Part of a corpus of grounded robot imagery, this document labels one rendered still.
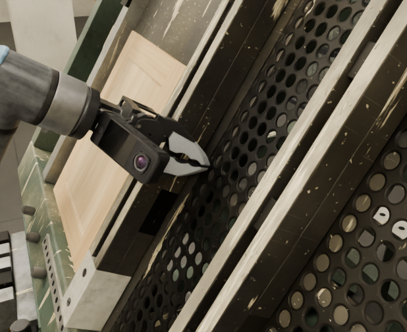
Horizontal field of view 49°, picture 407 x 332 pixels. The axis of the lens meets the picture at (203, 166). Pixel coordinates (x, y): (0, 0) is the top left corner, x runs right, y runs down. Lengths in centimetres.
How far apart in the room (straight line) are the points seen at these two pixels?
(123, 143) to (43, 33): 437
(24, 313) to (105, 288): 39
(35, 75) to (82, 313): 44
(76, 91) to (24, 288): 75
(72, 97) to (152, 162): 13
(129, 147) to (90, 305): 36
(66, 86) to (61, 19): 435
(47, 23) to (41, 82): 434
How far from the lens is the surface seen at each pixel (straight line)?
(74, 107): 57
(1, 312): 120
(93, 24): 146
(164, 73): 92
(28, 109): 57
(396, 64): 47
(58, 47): 496
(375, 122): 48
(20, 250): 136
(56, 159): 131
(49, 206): 121
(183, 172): 66
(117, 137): 58
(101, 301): 83
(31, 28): 490
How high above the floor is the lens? 153
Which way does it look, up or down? 28 degrees down
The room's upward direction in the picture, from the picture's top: straight up
